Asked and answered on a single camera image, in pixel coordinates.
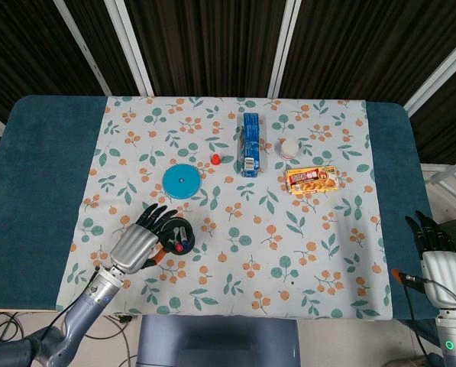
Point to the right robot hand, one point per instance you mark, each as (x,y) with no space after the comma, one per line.
(443,275)

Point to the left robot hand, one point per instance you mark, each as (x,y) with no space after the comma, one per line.
(134,248)

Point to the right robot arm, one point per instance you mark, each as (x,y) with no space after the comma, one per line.
(455,344)

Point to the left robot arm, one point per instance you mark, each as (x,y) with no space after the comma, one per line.
(78,321)

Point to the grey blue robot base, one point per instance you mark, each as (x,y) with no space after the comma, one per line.
(212,344)

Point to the black marker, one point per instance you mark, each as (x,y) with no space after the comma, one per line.
(169,242)

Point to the red marker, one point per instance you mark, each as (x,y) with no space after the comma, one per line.
(179,248)

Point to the blue marker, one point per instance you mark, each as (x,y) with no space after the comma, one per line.
(186,244)

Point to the small black round object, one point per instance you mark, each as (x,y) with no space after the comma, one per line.
(188,229)

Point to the blue round disc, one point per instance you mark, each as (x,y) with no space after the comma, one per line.
(189,183)

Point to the floral orange fruit tablecloth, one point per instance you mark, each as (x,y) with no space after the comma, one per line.
(250,229)

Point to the teal table cover cloth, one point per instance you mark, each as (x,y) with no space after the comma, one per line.
(40,172)

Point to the small red cap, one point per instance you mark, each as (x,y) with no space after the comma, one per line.
(215,159)

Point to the blue carton box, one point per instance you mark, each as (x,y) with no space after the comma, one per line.
(251,153)

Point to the yellow curry roux box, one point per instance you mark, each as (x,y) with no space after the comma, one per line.
(313,180)

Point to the small white jar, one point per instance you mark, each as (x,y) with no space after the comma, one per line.
(290,148)

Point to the white frame post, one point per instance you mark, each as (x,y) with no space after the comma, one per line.
(130,46)
(437,70)
(285,46)
(86,49)

